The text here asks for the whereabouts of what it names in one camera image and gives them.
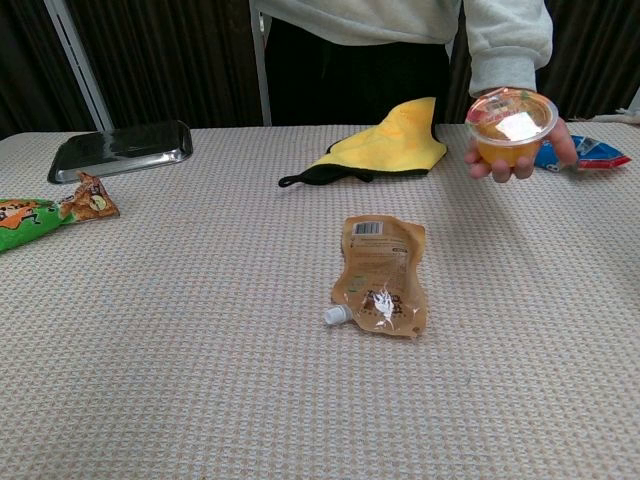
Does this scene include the white metal frame post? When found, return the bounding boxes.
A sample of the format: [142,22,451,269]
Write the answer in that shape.
[43,0,114,133]

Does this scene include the rectangular stainless steel tray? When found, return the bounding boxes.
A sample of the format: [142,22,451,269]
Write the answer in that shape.
[47,119,194,185]

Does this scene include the beige woven tablecloth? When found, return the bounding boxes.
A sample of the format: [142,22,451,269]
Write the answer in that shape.
[0,110,640,480]

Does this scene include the orange jelly cup clear lid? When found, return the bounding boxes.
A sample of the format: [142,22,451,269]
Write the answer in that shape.
[464,85,560,169]

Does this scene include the person left forearm grey sleeve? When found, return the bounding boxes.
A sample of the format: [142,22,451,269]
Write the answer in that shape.
[462,0,554,99]

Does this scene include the green and brown snack bag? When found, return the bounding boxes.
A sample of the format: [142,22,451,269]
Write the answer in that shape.
[0,172,121,254]

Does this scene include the perforated white frame post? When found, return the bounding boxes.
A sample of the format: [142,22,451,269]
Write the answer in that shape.
[248,0,274,126]

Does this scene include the person torso grey sweatshirt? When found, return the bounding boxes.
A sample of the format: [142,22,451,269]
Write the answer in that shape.
[248,0,472,127]

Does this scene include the yellow cloth black trim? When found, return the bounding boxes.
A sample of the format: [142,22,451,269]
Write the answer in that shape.
[277,96,449,188]

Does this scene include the brown spout pouch white cap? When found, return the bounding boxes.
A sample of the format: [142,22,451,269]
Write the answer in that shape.
[322,214,430,340]

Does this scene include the person left hand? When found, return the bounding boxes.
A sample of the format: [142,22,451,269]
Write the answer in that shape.
[463,85,580,185]

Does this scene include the blue and red snack bag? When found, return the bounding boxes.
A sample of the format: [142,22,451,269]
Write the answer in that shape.
[533,134,633,173]

